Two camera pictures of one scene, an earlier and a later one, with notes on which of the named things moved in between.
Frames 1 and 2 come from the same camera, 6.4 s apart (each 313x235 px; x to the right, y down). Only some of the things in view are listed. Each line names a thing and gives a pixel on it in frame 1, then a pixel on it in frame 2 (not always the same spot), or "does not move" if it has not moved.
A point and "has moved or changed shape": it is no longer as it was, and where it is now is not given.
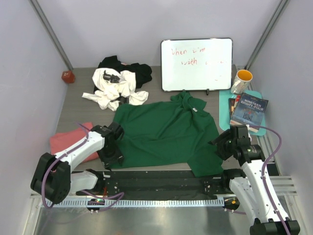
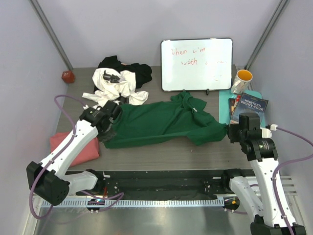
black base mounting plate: x=162 y=183 does not move
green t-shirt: x=178 y=131 has moved or changed shape
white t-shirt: x=105 y=91 does not move
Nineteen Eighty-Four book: x=249 y=109 does not move
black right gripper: x=219 y=141 to x=231 y=132
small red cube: x=68 y=77 does not move
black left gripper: x=117 y=156 to x=107 y=137
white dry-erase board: x=196 y=64 does not move
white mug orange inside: x=243 y=79 does not move
